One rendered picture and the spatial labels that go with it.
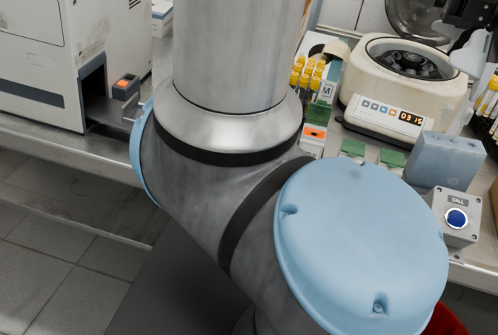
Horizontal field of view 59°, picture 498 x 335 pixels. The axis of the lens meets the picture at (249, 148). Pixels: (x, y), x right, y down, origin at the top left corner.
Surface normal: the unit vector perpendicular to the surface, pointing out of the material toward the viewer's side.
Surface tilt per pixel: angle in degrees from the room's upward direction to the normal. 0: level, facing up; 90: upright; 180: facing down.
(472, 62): 57
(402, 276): 10
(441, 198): 30
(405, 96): 90
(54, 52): 90
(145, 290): 4
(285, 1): 92
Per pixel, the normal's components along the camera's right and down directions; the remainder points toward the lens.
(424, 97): -0.42, 0.51
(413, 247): 0.19, -0.68
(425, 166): -0.16, 0.58
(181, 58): -0.79, 0.33
